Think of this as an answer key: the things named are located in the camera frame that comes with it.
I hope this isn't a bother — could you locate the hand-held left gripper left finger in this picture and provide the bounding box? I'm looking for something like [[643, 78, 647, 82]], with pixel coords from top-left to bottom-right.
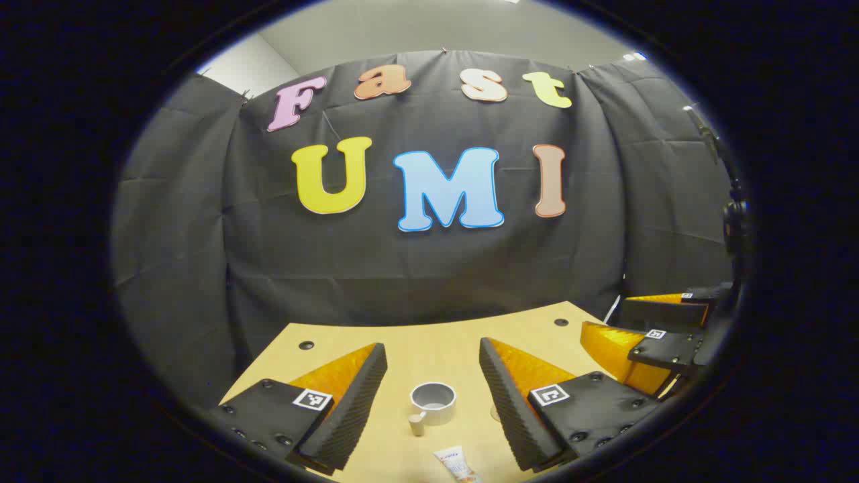
[[209, 342, 389, 477]]

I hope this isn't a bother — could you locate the wooden desktop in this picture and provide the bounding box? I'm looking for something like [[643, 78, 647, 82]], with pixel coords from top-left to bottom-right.
[[218, 301, 678, 483]]

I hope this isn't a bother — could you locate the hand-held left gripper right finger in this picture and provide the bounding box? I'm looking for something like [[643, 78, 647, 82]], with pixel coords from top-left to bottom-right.
[[478, 337, 665, 472]]

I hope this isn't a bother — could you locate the white toothpaste tube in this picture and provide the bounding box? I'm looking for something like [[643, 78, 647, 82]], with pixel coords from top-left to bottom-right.
[[433, 446, 484, 483]]

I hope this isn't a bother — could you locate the white cup with wooden handle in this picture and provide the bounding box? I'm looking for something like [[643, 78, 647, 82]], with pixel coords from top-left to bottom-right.
[[408, 382, 458, 437]]

